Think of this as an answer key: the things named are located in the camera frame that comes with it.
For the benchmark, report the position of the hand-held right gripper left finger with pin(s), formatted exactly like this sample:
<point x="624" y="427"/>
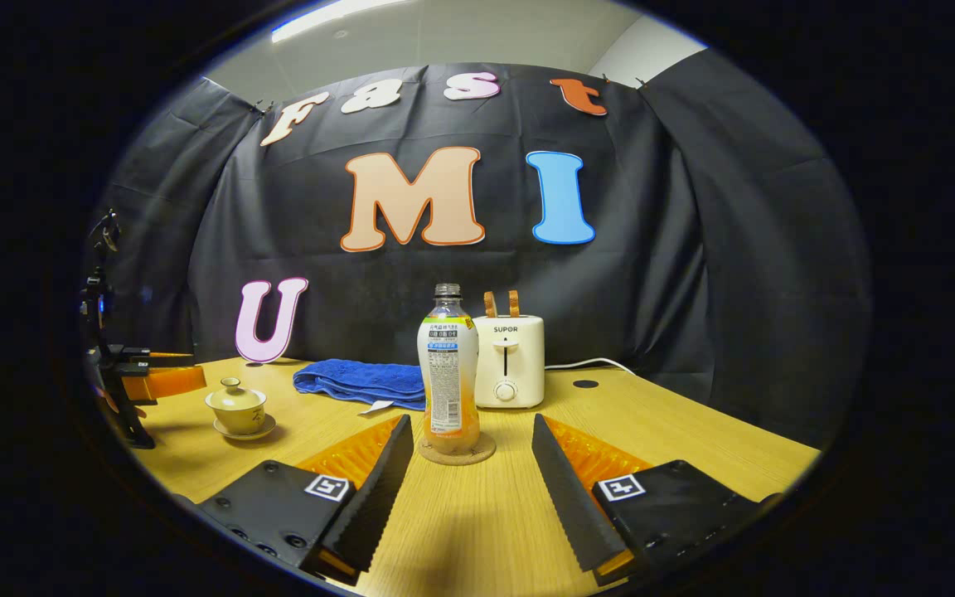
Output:
<point x="382" y="489"/>

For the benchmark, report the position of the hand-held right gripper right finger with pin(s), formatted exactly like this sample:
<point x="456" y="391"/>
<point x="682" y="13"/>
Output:
<point x="569" y="497"/>

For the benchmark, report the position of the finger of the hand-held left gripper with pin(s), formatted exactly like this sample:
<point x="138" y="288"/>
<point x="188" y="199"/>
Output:
<point x="167" y="383"/>

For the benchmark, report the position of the yellow ceramic teacup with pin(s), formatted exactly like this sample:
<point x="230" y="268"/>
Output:
<point x="237" y="419"/>

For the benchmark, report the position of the round cork coaster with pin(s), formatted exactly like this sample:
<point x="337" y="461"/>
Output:
<point x="486" y="452"/>

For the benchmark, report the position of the clear plastic water bottle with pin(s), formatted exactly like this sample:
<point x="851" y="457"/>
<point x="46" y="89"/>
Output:
<point x="448" y="373"/>

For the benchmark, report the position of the blue folded towel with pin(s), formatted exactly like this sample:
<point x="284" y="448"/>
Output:
<point x="361" y="383"/>

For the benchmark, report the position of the yellow ceramic saucer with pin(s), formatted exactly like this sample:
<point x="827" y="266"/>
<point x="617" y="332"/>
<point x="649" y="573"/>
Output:
<point x="266" y="429"/>

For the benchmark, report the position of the cream white toaster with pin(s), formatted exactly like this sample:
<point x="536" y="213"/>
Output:
<point x="515" y="356"/>

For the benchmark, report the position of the toasted bread slice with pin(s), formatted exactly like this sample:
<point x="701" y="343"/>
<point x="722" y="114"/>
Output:
<point x="514" y="303"/>
<point x="490" y="304"/>

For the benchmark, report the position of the black backdrop cloth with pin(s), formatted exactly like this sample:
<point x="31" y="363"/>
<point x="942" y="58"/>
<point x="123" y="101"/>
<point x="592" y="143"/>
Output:
<point x="693" y="249"/>

